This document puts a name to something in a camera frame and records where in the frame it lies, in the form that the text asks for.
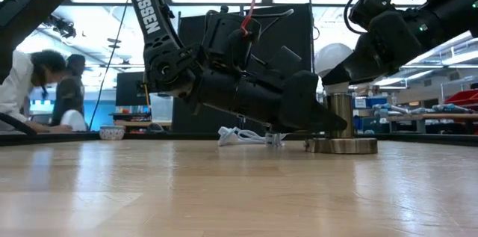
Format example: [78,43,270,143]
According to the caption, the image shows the red plastic bin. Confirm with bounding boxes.
[443,89,478,113]

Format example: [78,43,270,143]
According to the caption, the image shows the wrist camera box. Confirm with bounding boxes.
[347,0,396,32]
[266,45,302,80]

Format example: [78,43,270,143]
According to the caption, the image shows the brass lamp socket base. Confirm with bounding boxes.
[303,92,379,156]

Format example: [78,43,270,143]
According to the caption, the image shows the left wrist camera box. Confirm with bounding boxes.
[266,45,302,80]

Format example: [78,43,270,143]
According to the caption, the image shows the low shelf with books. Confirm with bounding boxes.
[109,111,173,129]

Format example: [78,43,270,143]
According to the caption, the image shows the black monitor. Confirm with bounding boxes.
[114,71,150,108]

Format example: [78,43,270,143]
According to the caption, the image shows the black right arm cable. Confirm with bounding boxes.
[342,0,397,36]

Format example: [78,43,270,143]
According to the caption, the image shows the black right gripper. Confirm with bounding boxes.
[320,9,423,87]

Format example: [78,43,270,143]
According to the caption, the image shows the person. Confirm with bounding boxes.
[0,49,74,135]
[51,53,87,128]

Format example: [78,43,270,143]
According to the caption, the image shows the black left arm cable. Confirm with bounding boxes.
[203,4,295,40]

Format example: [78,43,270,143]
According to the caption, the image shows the white rounded object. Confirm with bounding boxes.
[59,108,87,132]

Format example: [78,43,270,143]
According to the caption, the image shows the white globe lightbulb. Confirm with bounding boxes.
[313,42,355,96]

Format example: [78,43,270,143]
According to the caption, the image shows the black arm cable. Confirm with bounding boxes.
[342,0,397,36]
[203,4,295,40]

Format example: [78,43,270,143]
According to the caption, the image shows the white lamp power cable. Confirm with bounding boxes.
[217,126,289,148]

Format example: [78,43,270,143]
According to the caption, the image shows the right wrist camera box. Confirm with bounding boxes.
[347,0,396,32]

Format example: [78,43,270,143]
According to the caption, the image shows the row of blue bins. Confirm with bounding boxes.
[353,96,390,110]

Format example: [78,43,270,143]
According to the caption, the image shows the wooden workbench with parts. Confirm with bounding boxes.
[386,111,478,135]

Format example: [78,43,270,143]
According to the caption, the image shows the black hanging cable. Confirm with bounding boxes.
[87,0,131,132]

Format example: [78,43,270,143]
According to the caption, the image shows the small patterned ceramic bowl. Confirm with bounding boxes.
[99,125,126,141]

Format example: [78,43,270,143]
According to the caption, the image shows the black ceiling camera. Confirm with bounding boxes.
[43,14,78,40]

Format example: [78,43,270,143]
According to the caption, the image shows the clear plastic tub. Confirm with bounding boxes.
[149,92,175,123]

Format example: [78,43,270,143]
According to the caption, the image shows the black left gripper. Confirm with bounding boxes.
[237,69,349,134]

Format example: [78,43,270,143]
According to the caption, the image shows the red zip tie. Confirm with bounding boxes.
[240,0,258,38]

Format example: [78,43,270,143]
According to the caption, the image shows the black aluminium table frame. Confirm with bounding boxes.
[0,131,478,147]

